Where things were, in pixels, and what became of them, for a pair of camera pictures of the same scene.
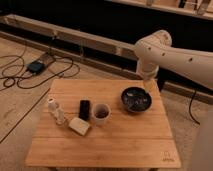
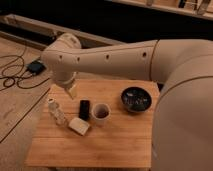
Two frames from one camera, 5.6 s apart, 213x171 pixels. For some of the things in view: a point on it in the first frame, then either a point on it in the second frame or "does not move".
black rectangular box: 84,109 does not move
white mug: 101,112 does not move
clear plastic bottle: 57,111 does not move
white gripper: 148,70 → 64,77
